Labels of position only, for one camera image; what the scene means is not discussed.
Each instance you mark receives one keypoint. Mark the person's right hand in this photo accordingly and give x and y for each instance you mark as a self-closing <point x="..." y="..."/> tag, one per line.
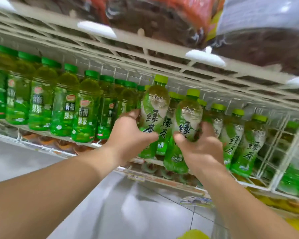
<point x="204" y="154"/>

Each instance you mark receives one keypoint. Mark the person's left hand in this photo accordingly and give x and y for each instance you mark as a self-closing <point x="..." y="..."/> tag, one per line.
<point x="125" y="136"/>

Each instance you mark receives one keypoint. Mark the person's left thumb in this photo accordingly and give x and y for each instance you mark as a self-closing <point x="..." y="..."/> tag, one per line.
<point x="149" y="139"/>

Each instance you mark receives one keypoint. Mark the person's right thumb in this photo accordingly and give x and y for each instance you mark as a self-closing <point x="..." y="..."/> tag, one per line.
<point x="181" y="141"/>

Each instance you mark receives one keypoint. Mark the light green tea drink bottle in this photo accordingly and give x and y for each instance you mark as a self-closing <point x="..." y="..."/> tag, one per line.
<point x="154" y="104"/>
<point x="188" y="114"/>

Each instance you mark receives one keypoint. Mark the person's right forearm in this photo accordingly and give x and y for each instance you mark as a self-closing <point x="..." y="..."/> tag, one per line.
<point x="239" y="211"/>

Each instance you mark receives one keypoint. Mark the person's left forearm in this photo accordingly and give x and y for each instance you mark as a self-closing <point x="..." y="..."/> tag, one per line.
<point x="47" y="194"/>

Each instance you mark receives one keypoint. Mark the shelf edge price label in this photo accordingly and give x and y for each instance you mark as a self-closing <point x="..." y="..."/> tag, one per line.
<point x="136" y="177"/>

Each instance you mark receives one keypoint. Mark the clear plastic label holder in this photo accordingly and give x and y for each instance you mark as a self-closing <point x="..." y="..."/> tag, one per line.
<point x="195" y="201"/>

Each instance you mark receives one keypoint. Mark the row of light-green-capped bottles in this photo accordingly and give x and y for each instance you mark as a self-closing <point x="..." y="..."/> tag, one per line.
<point x="244" y="149"/>

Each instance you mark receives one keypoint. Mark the row of brown drink bottles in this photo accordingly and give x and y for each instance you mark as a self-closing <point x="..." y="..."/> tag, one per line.
<point x="62" y="144"/>

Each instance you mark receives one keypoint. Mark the row of dark-green-capped bottles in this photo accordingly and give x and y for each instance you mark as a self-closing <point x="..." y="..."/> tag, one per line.
<point x="64" y="104"/>

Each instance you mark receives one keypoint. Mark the yellow-green round object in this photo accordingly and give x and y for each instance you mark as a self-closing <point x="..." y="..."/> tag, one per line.
<point x="193" y="234"/>

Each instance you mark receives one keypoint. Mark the group of green bottles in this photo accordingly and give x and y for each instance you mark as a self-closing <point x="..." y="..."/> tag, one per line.
<point x="292" y="176"/>

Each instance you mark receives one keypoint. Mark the red and brown snack bag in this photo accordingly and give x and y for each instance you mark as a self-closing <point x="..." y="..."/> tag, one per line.
<point x="164" y="19"/>

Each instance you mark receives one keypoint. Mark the row of yellow packets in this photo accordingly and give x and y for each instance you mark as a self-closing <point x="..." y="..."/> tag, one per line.
<point x="286" y="209"/>

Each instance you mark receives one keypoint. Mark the clear bag of brown goods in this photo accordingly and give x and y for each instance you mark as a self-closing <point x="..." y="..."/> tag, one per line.
<point x="264" y="34"/>

